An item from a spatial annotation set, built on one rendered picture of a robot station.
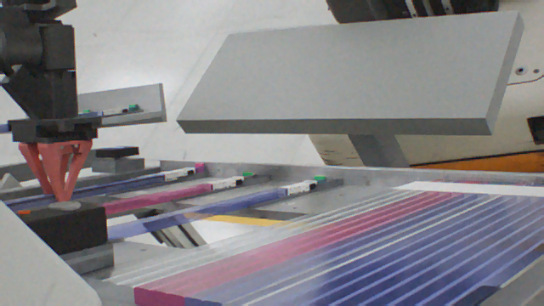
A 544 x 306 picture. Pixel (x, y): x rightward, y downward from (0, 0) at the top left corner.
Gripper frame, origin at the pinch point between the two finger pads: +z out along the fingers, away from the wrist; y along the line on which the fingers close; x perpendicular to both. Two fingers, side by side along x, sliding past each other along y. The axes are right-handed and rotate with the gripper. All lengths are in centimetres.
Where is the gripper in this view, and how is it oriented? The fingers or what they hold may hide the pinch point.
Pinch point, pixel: (59, 195)
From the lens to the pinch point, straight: 93.1
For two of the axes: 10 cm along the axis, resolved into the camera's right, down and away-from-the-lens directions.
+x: 5.8, -1.0, 8.0
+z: 0.4, 9.9, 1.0
